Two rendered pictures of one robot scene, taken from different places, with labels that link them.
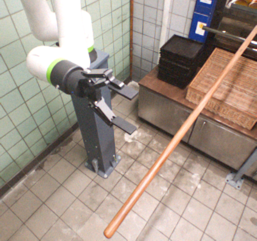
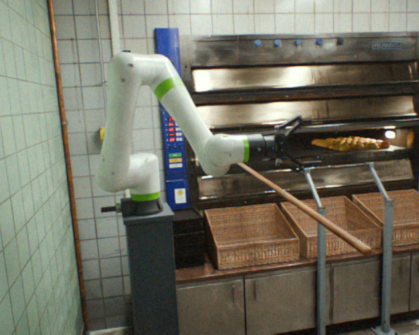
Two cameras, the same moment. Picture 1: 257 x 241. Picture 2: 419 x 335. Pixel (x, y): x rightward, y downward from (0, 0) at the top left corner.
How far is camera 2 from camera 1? 1.31 m
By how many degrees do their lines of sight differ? 55
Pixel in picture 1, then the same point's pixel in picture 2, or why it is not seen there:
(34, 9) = (128, 143)
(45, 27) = (128, 167)
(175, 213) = not seen: outside the picture
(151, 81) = not seen: hidden behind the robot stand
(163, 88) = (183, 274)
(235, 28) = (214, 182)
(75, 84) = (273, 139)
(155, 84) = not seen: hidden behind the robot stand
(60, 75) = (258, 138)
